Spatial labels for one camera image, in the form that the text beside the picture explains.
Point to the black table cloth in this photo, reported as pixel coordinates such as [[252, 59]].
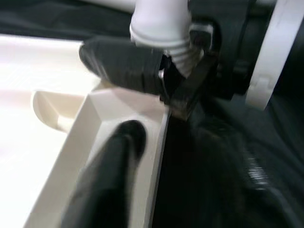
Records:
[[47, 19]]

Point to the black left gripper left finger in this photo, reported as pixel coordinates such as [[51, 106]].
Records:
[[107, 178]]

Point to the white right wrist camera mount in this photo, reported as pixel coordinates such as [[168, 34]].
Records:
[[268, 59]]

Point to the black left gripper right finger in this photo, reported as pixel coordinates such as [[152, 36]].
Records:
[[261, 180]]

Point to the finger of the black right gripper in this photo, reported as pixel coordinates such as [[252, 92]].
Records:
[[123, 66], [202, 34]]

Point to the white plastic children table top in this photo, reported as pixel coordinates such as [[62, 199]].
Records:
[[35, 142]]

